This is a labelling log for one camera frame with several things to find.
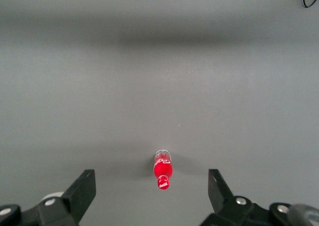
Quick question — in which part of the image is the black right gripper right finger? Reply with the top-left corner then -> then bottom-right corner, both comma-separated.
201,169 -> 295,226

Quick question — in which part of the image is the red cola bottle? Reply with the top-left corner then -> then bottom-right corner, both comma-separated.
153,149 -> 173,191

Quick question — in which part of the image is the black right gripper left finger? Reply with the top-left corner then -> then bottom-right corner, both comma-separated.
0,169 -> 97,226

